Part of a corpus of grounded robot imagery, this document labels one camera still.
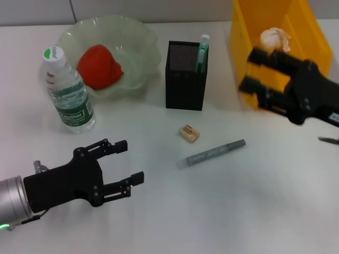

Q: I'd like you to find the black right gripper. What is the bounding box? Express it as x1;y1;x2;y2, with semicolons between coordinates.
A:
238;47;339;125

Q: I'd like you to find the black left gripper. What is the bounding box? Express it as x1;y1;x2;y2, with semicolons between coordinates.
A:
23;138;145;214

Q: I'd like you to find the white paper ball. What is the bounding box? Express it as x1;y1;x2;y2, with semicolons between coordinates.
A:
259;27;292;52

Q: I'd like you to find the green utility knife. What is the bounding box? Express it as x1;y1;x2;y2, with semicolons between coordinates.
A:
195;34;210;74

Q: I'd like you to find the beige eraser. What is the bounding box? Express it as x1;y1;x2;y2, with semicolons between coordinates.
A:
179;123;201;144

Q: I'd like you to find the clear green-label water bottle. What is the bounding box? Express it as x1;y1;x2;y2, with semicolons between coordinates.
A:
42;46;95;134

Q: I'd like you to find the grey marker pen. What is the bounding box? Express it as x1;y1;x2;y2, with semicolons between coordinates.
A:
176;139;246;170

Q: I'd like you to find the red object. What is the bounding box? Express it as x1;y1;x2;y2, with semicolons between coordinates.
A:
76;44;125;90

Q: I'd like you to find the black mesh pen holder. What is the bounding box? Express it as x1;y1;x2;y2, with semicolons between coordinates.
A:
165;40;210;112

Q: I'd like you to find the pale green wavy fruit plate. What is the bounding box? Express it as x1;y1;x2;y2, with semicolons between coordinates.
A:
57;15;162;101

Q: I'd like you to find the yellow plastic bin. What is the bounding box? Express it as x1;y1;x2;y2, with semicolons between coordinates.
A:
229;0;333;111

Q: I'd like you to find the left wrist connector cable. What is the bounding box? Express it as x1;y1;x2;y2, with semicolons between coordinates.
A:
21;160;50;224

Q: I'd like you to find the wrist connector cable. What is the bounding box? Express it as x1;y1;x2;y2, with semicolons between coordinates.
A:
21;160;50;224
317;136;339;146

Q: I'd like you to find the right wrist connector cable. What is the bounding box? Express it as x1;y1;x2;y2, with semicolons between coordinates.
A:
317;136;339;146

